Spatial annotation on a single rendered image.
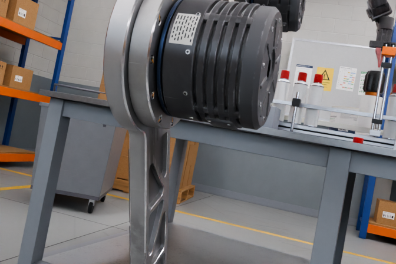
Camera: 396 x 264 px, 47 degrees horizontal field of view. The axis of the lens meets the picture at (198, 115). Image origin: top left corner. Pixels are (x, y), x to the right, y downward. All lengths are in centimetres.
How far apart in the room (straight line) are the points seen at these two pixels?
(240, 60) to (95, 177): 312
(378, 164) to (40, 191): 113
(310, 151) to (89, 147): 250
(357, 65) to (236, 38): 554
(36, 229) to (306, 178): 474
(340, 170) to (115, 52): 88
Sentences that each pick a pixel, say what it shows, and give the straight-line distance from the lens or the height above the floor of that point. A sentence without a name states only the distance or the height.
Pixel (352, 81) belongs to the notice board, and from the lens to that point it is 606.
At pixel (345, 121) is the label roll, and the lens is 218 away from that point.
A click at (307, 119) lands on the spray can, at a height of 90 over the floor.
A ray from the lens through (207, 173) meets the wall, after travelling 631.
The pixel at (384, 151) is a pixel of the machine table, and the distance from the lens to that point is 130.
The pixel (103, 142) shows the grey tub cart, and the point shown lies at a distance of 360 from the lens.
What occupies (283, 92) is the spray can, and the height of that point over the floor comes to 99.
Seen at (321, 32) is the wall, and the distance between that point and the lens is 632.
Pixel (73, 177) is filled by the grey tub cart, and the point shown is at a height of 27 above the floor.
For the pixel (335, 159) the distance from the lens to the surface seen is 133.
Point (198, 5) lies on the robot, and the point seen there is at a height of 95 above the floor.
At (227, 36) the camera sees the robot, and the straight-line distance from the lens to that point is 58.
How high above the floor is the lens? 77
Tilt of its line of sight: 2 degrees up
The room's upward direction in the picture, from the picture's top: 11 degrees clockwise
